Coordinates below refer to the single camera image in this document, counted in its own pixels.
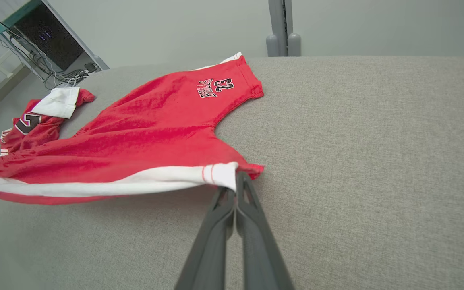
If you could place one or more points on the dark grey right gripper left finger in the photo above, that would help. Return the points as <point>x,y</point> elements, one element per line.
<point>208,257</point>

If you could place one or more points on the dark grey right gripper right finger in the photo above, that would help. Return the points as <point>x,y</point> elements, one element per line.
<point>260,257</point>

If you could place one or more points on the red basketball shorts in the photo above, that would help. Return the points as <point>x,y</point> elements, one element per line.
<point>143,133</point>

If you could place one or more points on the red basketball jersey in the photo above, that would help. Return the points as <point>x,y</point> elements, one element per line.
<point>42,129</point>

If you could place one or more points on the grey partition post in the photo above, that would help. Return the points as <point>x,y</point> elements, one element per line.
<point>282,28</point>

